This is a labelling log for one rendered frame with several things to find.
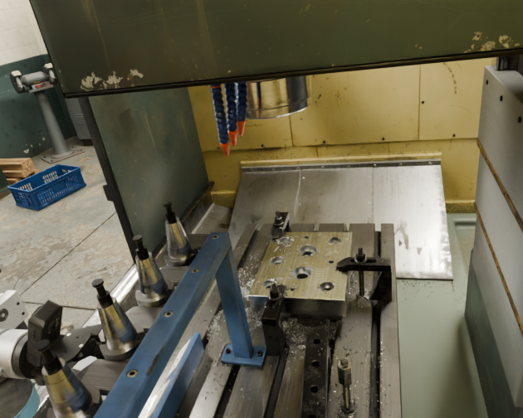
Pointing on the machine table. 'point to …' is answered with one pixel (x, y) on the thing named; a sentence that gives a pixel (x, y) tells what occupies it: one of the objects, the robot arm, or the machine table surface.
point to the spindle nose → (276, 97)
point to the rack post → (236, 318)
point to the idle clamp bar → (317, 368)
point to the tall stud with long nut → (345, 384)
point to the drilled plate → (319, 274)
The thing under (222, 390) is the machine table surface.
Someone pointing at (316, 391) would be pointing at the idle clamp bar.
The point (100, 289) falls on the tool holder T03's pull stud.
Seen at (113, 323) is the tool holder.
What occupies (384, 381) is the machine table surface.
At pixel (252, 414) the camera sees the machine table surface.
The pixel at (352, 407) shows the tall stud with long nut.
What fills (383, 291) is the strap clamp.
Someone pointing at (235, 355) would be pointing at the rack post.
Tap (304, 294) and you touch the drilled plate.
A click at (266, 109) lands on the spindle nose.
